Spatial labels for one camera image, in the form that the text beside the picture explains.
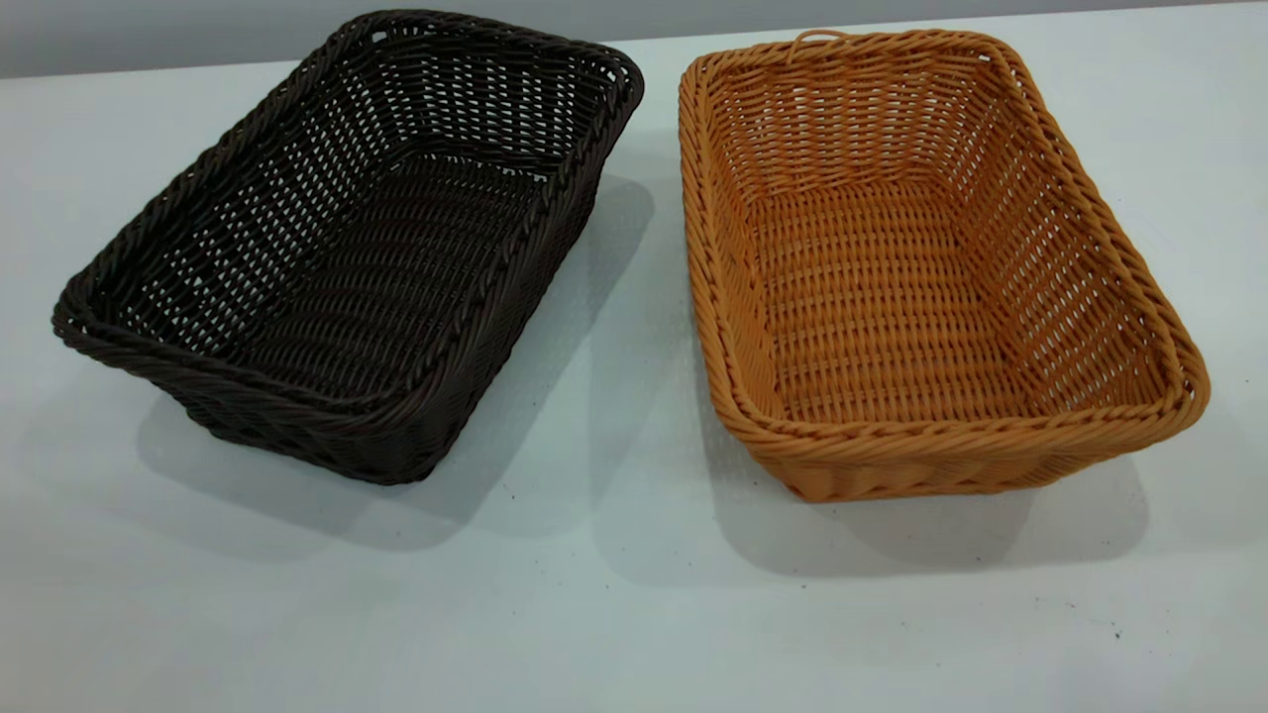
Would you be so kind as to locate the black wicker basket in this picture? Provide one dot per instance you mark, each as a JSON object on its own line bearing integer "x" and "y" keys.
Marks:
{"x": 396, "y": 436}

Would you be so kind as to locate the orange wicker basket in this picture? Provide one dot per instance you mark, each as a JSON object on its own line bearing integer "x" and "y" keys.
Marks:
{"x": 892, "y": 465}

